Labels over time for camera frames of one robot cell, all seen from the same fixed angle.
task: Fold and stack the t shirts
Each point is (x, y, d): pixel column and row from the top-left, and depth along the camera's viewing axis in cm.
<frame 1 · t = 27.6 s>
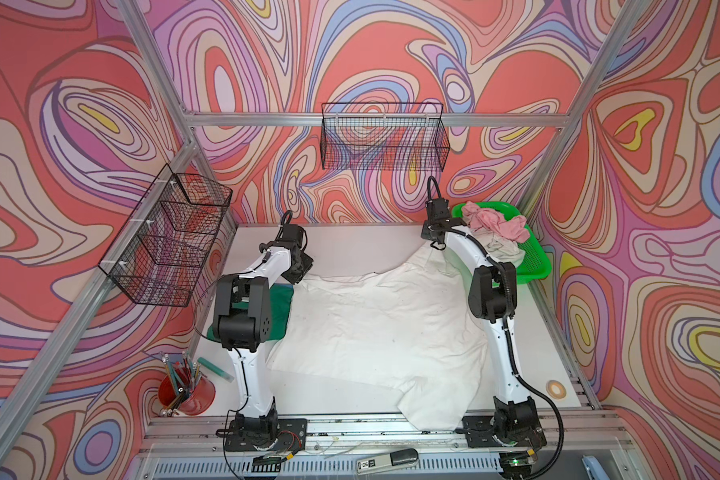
left hand: (311, 265, 101), fingers open
right hand: (437, 235, 109), fingers closed
white t shirt: (409, 329, 95), on the table
pink t shirt: (513, 227, 110), point 8 cm above the table
red pen cup: (184, 389, 75), point 8 cm above the table
green marker pen: (215, 369, 83), point 3 cm above the table
tape roll: (556, 389, 82), on the table

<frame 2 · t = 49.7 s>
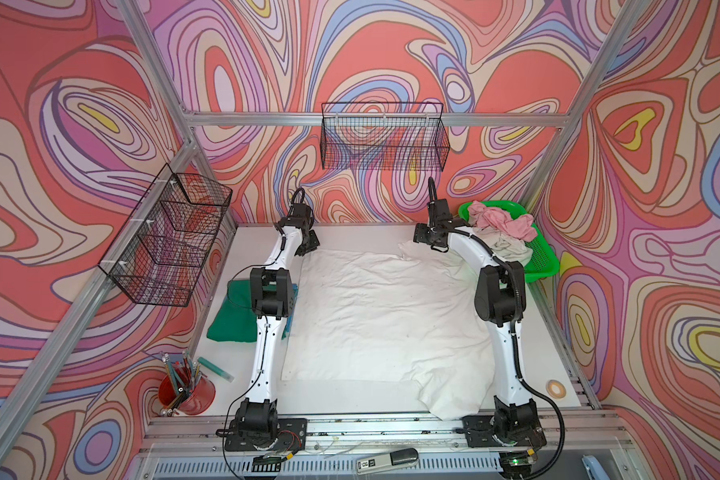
left hand: (315, 244, 112), fingers open
right hand: (428, 240, 107), fingers open
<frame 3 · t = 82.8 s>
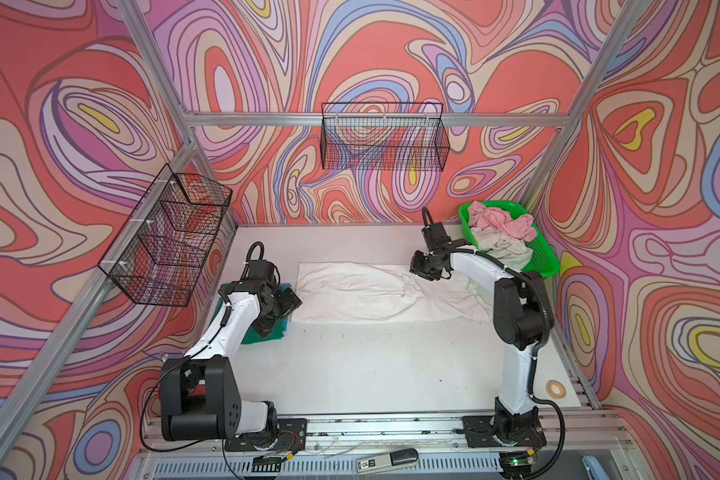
left hand: (293, 310, 87), fingers open
right hand: (418, 275, 99), fingers open
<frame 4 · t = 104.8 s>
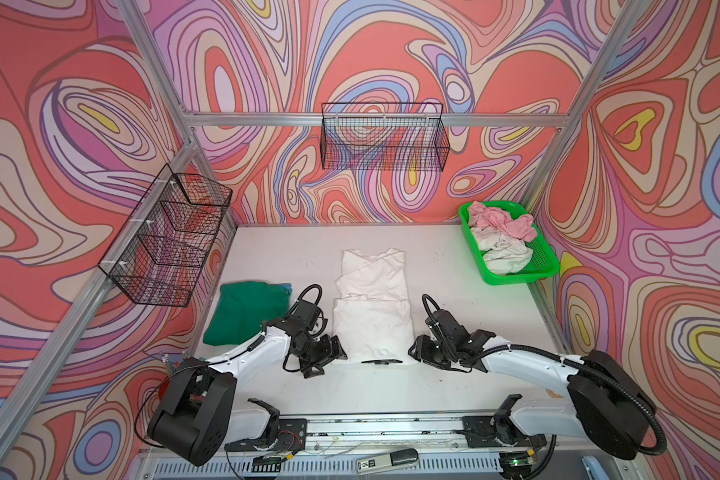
left hand: (343, 360, 83), fingers open
right hand: (418, 360, 85), fingers open
